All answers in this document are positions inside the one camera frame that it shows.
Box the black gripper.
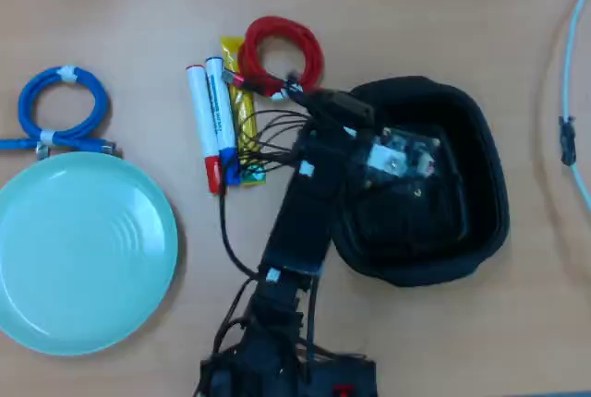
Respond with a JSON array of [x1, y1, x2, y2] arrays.
[[284, 71, 376, 140]]

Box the red charging cable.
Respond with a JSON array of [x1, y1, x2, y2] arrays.
[[221, 16, 327, 102]]

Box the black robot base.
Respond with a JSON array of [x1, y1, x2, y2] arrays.
[[198, 350, 380, 397]]

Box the black square bowl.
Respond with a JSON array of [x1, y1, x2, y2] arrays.
[[328, 75, 512, 288]]

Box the light green round bowl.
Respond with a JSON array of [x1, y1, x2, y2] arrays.
[[0, 150, 180, 357]]

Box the yellow sachet packet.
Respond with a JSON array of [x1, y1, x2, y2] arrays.
[[219, 35, 268, 187]]

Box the white marker with blue cap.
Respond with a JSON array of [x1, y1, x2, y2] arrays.
[[204, 55, 242, 186]]

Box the white marker with red cap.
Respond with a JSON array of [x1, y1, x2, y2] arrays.
[[186, 63, 227, 195]]

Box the white cable connectors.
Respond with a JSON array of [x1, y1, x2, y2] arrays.
[[271, 81, 304, 103]]

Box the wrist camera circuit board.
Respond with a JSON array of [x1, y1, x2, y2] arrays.
[[364, 126, 442, 182]]

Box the blue coiled charging cable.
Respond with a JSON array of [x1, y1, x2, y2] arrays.
[[0, 64, 117, 161]]

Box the thin white cable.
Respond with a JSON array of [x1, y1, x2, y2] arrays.
[[559, 0, 591, 214]]

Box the black clip on white cable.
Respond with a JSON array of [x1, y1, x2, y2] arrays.
[[558, 114, 578, 167]]

